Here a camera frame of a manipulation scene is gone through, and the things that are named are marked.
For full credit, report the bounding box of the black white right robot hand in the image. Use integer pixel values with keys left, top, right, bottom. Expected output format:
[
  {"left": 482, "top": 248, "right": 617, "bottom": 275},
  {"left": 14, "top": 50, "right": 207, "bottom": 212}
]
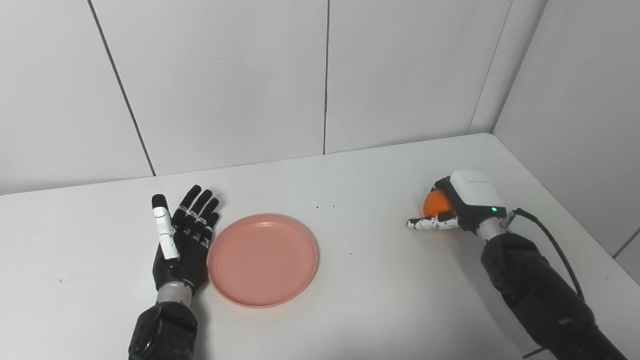
[{"left": 407, "top": 169, "right": 508, "bottom": 234}]

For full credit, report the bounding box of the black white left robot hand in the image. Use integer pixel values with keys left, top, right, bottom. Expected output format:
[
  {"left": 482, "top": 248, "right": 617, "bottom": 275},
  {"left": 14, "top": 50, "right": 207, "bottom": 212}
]
[{"left": 151, "top": 184, "right": 221, "bottom": 293}]

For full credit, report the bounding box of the orange fruit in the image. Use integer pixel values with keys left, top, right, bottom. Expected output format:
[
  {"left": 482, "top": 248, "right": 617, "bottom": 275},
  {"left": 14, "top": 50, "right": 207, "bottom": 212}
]
[{"left": 423, "top": 189, "right": 455, "bottom": 218}]

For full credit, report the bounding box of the pink round plate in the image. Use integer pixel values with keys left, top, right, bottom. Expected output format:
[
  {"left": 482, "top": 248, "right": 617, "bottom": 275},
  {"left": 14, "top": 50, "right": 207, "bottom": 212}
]
[{"left": 207, "top": 213, "right": 319, "bottom": 309}]

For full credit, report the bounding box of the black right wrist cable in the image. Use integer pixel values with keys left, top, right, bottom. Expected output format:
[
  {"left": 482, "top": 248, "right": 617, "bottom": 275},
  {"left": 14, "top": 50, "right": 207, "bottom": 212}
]
[{"left": 505, "top": 207, "right": 586, "bottom": 359}]

